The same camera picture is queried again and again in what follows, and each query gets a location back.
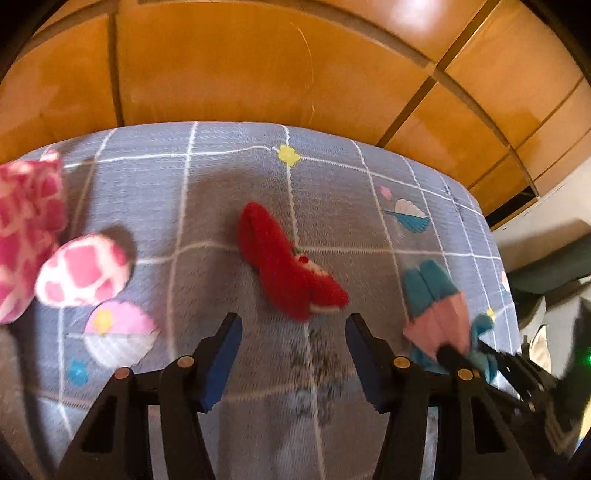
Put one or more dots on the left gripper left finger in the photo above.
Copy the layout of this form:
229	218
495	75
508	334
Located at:
113	440

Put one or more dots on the grey checked bed sheet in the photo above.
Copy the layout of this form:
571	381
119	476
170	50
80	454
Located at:
171	195

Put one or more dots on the red sock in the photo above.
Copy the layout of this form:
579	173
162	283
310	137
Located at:
292	282

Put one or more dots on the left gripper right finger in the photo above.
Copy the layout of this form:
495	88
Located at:
474	436

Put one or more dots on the pink white giraffe plush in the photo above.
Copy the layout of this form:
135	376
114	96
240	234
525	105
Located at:
85	271

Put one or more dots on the blue plush doll pink dress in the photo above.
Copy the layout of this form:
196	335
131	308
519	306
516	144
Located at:
439	315

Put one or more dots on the wooden wardrobe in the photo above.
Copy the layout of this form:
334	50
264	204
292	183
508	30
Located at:
483	91

